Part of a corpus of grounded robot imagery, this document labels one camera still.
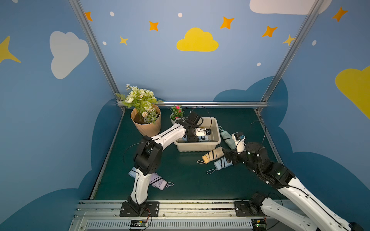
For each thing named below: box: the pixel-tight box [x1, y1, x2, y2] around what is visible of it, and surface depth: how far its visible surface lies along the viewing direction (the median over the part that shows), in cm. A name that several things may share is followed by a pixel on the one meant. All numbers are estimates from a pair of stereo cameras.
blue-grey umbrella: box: [206, 156, 234, 175], surface depth 90 cm
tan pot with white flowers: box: [130, 107, 161, 138], surface depth 95 cm
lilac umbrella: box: [148, 172, 174, 191], surface depth 83 cm
